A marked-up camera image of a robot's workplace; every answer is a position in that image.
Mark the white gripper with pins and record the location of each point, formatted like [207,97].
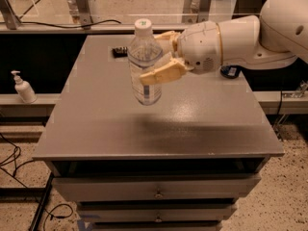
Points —
[198,46]

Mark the clear plastic water bottle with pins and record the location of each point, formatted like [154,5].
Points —
[143,52]

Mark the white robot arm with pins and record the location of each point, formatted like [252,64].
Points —
[273,39]

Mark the white pump dispenser bottle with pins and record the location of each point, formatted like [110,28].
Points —
[23,88]

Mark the blue soda can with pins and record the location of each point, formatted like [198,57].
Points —
[230,71]

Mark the grey drawer cabinet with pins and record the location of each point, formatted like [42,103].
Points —
[178,165]

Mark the right metal bracket post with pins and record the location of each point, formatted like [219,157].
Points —
[196,11]

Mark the metal bracket post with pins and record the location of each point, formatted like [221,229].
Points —
[196,11]
[80,12]

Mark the left metal bracket post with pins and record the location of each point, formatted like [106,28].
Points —
[80,12]

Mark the far left metal bracket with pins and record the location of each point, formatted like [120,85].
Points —
[10,18]

